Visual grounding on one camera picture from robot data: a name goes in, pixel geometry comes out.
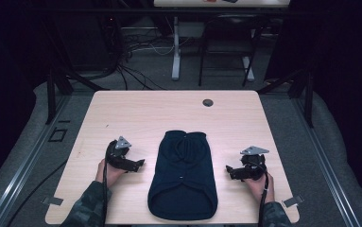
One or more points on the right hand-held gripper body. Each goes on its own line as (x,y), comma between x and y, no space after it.
(253,167)

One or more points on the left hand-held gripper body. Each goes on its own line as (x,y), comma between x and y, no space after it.
(116,154)

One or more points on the dark blue garment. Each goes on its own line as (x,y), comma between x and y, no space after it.
(183,176)

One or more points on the person's left hand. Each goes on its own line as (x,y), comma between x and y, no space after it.
(110,175)

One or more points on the person's right hand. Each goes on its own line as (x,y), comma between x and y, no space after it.
(260,189)

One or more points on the dark computer case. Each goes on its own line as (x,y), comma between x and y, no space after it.
(87,41)

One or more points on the white desk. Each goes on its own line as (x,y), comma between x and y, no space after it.
(176,47)

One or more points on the black chair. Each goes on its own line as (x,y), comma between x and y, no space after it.
(226,22)

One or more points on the grey table edge bracket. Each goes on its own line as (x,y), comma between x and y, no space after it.
(52,200)
(293,201)

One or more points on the aluminium floor rail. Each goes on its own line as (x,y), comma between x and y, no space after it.
(326,164)
(27,164)

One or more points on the black frame post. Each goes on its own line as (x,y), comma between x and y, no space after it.
(309,101)
(50,97)

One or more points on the black horizontal frame bar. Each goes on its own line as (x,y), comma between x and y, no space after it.
(137,11)

